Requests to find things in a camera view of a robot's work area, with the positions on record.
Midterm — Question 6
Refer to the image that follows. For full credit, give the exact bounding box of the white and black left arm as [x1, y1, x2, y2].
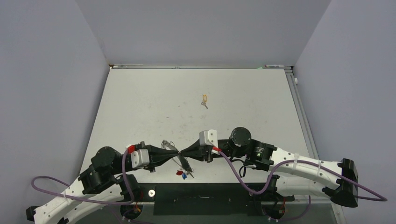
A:
[26, 142, 180, 224]

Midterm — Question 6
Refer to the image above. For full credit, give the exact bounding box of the large metal keyring organizer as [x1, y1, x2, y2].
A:
[161, 140, 194, 178]

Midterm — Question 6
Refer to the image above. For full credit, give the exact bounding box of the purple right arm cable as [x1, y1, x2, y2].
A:
[212, 146, 388, 202]

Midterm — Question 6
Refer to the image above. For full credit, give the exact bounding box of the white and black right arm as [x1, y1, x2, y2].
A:
[181, 127, 358, 208]

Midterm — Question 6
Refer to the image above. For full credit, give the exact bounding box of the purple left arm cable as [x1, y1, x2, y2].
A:
[31, 144, 137, 206]

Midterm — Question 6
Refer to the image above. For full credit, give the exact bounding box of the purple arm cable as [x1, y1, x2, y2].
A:
[212, 146, 388, 202]
[31, 144, 137, 206]

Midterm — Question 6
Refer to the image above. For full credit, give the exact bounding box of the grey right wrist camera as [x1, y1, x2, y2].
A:
[199, 129, 218, 147]

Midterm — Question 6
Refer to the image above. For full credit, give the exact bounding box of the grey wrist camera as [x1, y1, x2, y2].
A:
[131, 149, 150, 169]
[199, 129, 218, 147]

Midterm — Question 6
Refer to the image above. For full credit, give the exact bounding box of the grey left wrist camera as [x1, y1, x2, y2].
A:
[131, 149, 150, 169]

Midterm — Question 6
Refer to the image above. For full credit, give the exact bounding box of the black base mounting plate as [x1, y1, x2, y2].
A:
[132, 183, 295, 216]

